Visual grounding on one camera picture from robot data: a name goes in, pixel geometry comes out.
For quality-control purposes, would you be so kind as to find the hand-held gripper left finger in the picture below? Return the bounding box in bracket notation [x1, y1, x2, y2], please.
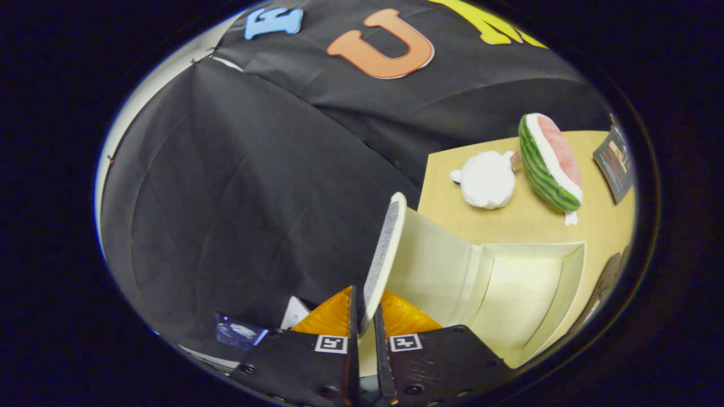
[228, 285, 360, 407]

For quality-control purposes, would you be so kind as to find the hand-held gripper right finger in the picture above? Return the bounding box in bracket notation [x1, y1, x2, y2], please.
[372, 289, 516, 407]

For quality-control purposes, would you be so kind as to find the cream fabric storage box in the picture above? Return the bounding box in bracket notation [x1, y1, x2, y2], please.
[360, 192, 587, 377]

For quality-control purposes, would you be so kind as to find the white flat device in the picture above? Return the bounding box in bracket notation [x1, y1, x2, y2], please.
[281, 295, 311, 331]

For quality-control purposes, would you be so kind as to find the blue printed card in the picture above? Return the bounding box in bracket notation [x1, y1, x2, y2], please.
[214, 312, 268, 347]

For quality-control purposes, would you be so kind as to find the white plush toy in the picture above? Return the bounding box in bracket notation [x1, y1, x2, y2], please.
[450, 150, 518, 210]

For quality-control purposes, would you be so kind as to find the watermelon slice plush toy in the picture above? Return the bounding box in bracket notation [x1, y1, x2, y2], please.
[518, 112, 584, 227]

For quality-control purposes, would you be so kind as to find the black cover book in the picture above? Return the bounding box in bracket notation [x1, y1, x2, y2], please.
[593, 125, 636, 205]

